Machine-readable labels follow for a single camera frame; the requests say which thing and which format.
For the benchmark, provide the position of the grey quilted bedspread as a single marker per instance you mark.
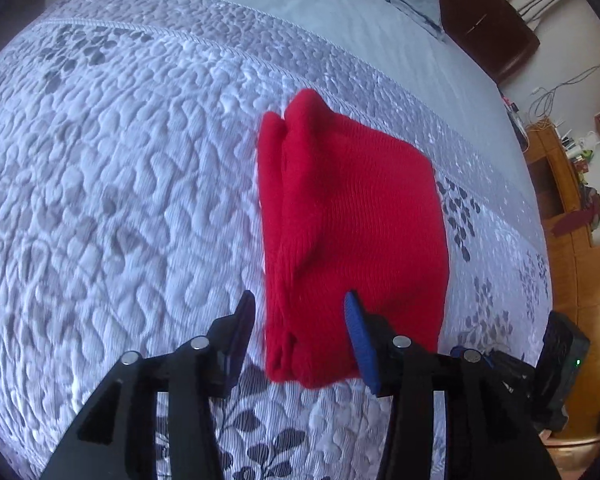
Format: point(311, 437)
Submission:
point(130, 160)

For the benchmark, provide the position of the red knit sweater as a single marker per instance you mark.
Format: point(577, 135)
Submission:
point(355, 220)

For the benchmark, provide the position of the brown wooden headboard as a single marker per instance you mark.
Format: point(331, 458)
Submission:
point(480, 15)

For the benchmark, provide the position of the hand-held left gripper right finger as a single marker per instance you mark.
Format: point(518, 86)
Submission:
point(360, 340)

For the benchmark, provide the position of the light blue bed sheet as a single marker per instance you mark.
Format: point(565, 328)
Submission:
point(330, 5)

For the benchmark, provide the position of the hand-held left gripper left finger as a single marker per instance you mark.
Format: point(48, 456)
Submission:
point(237, 340)

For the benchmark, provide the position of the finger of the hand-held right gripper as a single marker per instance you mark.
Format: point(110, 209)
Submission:
point(491, 357)

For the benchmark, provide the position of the wooden cabinet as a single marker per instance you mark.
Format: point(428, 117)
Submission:
point(570, 270)

